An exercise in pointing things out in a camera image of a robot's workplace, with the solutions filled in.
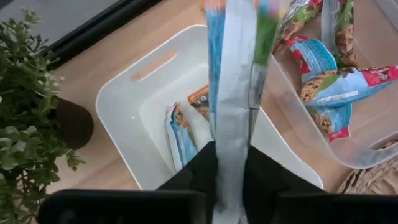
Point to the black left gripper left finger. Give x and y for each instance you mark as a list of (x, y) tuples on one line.
[(199, 174)]

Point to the orange granola bar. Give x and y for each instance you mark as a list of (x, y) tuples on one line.
[(200, 102)]

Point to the blue red chewy granola bar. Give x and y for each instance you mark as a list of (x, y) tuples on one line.
[(348, 87), (314, 56), (332, 119)]

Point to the clear plastic bin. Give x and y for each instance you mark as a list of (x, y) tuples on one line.
[(367, 149)]

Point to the round wicker tray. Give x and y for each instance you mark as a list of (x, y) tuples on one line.
[(373, 180)]

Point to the black aluminium table frame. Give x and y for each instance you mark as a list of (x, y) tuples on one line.
[(93, 28)]

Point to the white plastic bin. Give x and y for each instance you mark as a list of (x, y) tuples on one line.
[(124, 102)]

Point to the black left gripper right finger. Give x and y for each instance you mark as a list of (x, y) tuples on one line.
[(267, 177)]

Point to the green chewy granola bar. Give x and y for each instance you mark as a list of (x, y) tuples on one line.
[(343, 37), (295, 26)]

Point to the small green potted plant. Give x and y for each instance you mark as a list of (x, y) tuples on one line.
[(25, 93)]

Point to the silver blue green granola bar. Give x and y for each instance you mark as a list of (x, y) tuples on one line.
[(233, 93)]

